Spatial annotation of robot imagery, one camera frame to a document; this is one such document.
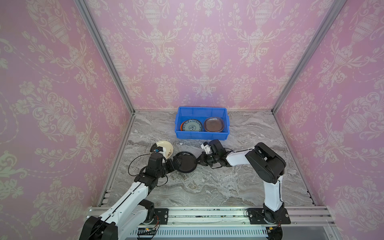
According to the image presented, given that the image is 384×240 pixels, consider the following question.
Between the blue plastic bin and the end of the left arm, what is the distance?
1.09 feet

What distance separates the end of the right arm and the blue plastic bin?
182mm

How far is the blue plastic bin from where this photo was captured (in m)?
1.04

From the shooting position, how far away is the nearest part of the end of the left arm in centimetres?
61

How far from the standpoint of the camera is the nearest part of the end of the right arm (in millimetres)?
772
